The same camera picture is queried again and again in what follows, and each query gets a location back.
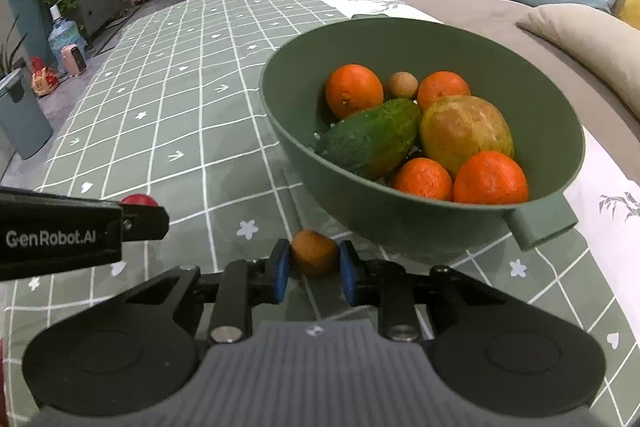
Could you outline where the green colander bowl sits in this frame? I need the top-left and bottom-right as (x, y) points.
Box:
(258, 18), (586, 266)

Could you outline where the orange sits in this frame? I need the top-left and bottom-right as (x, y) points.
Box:
(388, 157), (454, 202)
(416, 71), (472, 112)
(325, 64), (385, 120)
(452, 151), (530, 206)

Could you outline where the small red fruit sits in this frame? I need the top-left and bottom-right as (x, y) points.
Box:
(121, 193), (160, 208)

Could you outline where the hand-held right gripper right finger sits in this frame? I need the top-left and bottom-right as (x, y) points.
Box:
(339, 239), (501, 343)

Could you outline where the green cucumber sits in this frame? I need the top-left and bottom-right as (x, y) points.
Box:
(314, 98), (423, 180)

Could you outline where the long-leaf potted plant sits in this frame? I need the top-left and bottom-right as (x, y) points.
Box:
(0, 16), (27, 76)

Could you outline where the beige sofa cushion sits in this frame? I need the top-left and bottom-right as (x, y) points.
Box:
(516, 4), (640, 118)

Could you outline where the small brown round fruit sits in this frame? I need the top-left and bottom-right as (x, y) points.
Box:
(290, 229), (339, 277)
(387, 72), (419, 100)

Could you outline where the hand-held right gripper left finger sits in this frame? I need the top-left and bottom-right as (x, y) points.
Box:
(122, 239), (292, 344)

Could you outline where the beige sofa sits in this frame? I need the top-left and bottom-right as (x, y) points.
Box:
(348, 0), (640, 188)

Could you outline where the yellow pillow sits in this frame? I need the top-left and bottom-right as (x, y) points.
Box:
(617, 0), (640, 31)

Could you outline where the pink space heater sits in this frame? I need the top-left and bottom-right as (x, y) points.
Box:
(59, 45), (87, 76)

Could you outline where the grey trash bin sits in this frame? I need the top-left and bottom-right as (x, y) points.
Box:
(0, 67), (54, 160)

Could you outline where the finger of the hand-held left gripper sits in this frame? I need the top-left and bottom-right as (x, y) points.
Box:
(120, 204), (170, 242)

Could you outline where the red gift box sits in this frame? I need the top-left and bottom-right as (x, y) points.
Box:
(30, 57), (59, 97)

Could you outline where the yellow-green mango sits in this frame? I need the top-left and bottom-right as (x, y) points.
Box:
(418, 95), (515, 178)

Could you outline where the blue water bottle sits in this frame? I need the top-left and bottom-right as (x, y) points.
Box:
(47, 5), (87, 73)

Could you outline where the green checked tablecloth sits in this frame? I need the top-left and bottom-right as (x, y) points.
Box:
(0, 0), (640, 427)

